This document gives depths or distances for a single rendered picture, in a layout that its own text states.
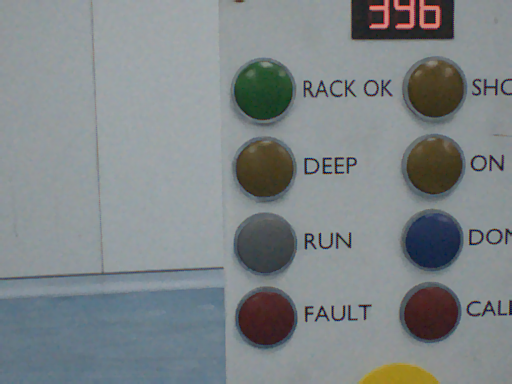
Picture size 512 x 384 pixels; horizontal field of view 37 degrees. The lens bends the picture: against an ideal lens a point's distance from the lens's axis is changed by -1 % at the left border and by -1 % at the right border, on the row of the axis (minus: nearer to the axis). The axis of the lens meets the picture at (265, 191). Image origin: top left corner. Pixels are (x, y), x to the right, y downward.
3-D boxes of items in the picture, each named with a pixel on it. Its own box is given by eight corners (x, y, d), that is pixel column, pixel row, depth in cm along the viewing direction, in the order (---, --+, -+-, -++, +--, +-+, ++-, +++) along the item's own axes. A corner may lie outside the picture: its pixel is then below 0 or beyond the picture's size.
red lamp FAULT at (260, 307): (296, 348, 37) (295, 292, 36) (238, 349, 37) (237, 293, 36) (294, 342, 37) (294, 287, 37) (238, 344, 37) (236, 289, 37)
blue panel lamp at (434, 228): (463, 270, 37) (464, 213, 36) (406, 271, 36) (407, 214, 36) (458, 266, 37) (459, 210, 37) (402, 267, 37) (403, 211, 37)
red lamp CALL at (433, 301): (460, 342, 37) (462, 287, 37) (404, 344, 37) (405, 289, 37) (456, 337, 38) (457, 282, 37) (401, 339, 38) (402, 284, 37)
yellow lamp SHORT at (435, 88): (467, 118, 35) (468, 58, 35) (408, 119, 35) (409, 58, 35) (461, 117, 36) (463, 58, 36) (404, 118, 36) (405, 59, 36)
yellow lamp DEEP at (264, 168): (295, 199, 36) (294, 139, 35) (235, 200, 35) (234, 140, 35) (293, 196, 36) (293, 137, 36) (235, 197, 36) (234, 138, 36)
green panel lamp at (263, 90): (294, 120, 35) (294, 59, 35) (233, 121, 35) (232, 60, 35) (293, 119, 36) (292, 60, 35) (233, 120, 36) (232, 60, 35)
